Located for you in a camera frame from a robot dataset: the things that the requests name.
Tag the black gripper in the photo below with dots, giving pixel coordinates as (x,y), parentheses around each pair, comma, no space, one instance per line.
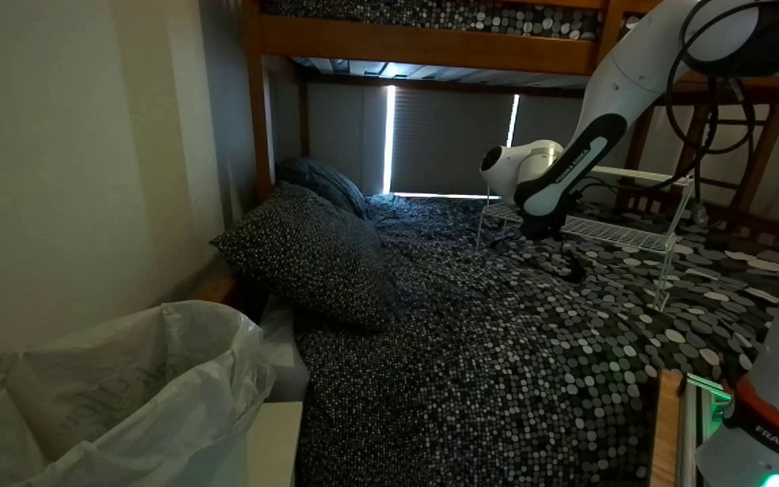
(544,225)

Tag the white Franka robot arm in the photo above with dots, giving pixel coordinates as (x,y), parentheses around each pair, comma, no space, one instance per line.
(624,91)

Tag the black white dotted bedspread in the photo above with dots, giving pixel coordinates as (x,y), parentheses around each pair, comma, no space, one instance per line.
(514,362)

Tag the dark blue pillow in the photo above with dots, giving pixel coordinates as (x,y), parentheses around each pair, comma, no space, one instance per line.
(326,180)

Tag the dotted dark pillow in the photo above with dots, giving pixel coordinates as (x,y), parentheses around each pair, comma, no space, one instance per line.
(318,253)

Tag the dotted upper bunk mattress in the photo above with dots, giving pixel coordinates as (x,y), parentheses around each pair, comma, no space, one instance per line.
(425,14)

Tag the white plastic trash bag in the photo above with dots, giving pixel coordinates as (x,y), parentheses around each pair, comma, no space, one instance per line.
(110,395)

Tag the wooden bunk bed frame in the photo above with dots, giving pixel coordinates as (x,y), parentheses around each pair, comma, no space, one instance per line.
(425,45)

